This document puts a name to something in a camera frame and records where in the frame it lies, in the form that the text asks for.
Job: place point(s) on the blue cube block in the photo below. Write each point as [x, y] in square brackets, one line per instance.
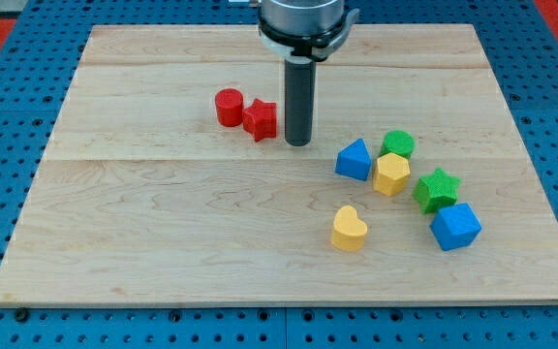
[455, 226]

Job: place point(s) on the blue triangle block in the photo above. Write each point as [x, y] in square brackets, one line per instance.
[354, 161]

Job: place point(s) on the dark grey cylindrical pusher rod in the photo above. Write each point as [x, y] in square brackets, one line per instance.
[299, 97]

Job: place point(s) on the green cylinder block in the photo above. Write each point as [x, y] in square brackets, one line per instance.
[398, 142]

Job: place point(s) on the light wooden board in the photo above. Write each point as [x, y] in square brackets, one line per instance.
[142, 199]

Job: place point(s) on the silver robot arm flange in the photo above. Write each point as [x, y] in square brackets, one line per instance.
[303, 31]

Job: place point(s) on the red cylinder block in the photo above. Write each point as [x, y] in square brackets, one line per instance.
[229, 104]

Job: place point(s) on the green star block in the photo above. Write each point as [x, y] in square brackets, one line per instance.
[436, 190]

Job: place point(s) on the yellow heart block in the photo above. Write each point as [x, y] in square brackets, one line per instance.
[349, 232]

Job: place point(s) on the yellow hexagon block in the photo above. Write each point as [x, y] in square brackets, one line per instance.
[391, 174]

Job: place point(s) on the red star block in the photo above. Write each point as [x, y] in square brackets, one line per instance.
[260, 120]

